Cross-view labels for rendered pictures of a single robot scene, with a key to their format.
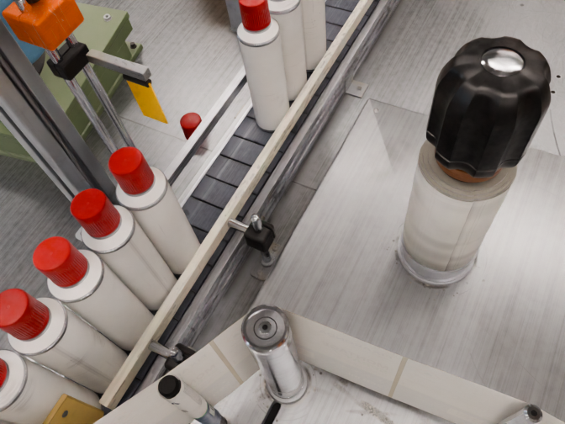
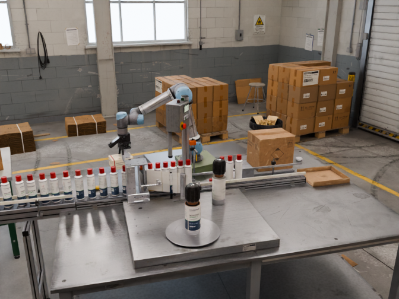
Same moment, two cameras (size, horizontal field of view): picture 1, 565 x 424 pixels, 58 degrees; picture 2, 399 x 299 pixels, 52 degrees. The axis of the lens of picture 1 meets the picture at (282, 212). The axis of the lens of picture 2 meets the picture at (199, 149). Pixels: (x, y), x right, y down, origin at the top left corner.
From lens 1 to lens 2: 2.40 m
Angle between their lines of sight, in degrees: 48
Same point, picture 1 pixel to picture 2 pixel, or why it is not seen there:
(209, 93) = not seen: hidden behind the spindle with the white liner
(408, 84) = (252, 195)
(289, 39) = (228, 168)
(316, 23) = (237, 171)
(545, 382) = (210, 215)
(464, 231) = (214, 186)
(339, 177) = not seen: hidden behind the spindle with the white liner
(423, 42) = (265, 193)
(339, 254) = (206, 196)
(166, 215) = (187, 171)
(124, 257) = (179, 170)
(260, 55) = not seen: hidden behind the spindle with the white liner
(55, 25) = (192, 143)
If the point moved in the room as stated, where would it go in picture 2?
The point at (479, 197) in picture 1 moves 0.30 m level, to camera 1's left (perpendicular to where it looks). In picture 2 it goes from (214, 178) to (178, 167)
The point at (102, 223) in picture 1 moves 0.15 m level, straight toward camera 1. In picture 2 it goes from (180, 163) to (176, 171)
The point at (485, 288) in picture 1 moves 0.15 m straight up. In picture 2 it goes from (218, 207) to (218, 185)
